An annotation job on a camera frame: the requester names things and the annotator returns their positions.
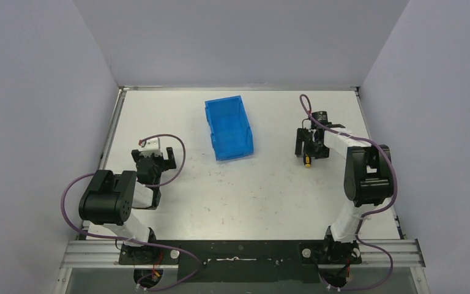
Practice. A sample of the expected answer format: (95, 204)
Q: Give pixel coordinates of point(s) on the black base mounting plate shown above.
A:
(246, 261)

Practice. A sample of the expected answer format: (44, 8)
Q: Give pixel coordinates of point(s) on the blue plastic bin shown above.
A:
(231, 133)

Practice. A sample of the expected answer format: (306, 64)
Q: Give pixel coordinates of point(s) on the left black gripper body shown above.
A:
(159, 161)

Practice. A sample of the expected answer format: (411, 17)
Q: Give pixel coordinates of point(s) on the black yellow handled screwdriver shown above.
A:
(307, 161)

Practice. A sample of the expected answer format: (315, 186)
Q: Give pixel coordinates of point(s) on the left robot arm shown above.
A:
(110, 198)

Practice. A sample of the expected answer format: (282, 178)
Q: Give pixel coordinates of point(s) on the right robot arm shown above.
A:
(367, 183)

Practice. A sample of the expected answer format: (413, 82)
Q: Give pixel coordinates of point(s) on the aluminium front rail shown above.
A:
(405, 253)

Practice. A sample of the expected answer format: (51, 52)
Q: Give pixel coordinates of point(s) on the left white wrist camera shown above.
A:
(150, 147)

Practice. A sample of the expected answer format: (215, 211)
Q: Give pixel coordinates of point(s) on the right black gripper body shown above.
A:
(314, 149)

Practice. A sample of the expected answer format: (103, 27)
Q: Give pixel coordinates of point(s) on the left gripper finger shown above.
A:
(136, 155)
(170, 162)

